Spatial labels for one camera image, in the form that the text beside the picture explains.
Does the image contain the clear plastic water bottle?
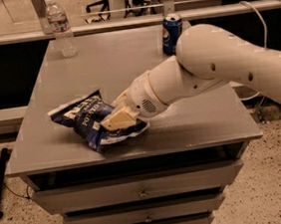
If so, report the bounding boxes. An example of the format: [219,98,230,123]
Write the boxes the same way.
[46,0,78,58]

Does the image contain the top grey drawer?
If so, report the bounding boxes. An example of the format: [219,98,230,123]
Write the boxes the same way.
[33,158,243,214]

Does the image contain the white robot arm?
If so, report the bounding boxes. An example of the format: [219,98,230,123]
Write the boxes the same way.
[102,24,281,131]

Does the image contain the black office chair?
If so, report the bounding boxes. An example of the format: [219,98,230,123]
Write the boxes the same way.
[85,0,111,24]

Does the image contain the thin black floor cable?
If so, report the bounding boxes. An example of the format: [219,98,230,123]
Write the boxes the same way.
[0,166,34,204]

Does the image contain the blue Kettle chip bag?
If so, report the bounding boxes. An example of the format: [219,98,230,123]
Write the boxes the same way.
[48,91,149,152]

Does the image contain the grey drawer cabinet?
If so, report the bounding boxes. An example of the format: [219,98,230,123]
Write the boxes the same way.
[7,25,261,219]

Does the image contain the white cable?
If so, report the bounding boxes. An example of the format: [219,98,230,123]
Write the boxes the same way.
[228,0,275,102]

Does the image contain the middle grey drawer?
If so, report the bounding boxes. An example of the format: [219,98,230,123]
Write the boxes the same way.
[64,193,225,224]

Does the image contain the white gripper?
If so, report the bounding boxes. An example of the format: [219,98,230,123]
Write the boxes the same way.
[101,71,169,131]

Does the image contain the blue Pepsi can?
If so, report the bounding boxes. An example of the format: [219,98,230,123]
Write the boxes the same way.
[161,13,182,55]

